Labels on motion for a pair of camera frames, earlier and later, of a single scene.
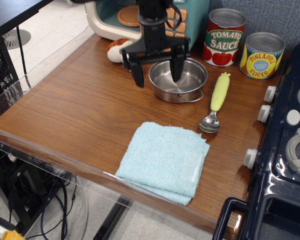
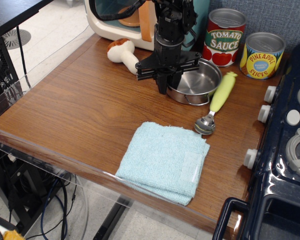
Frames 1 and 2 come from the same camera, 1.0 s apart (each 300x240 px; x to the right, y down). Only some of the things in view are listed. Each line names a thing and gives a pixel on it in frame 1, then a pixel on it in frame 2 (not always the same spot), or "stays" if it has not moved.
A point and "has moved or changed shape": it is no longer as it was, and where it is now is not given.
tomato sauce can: [225, 31] stays
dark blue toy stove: [278, 206] stays
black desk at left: [5, 16] stays
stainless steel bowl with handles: [187, 88] has moved or changed shape
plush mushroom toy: [114, 48] stays
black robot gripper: [155, 46] -> [168, 61]
